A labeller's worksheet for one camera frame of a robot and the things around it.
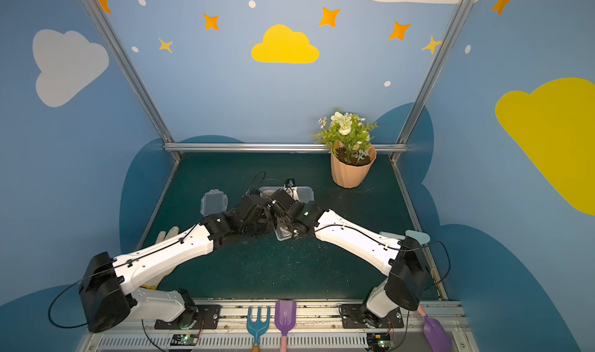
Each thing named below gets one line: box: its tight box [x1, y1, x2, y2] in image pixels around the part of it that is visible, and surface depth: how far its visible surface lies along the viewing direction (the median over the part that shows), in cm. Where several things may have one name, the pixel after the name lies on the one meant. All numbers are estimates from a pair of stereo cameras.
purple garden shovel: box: [274, 299, 297, 352], surface depth 75 cm
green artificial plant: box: [309, 110, 379, 165], surface depth 95 cm
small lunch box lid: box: [199, 189, 229, 218], surface depth 106 cm
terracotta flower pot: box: [330, 139, 378, 189], surface depth 101 cm
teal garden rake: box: [246, 306, 272, 352], surface depth 74 cm
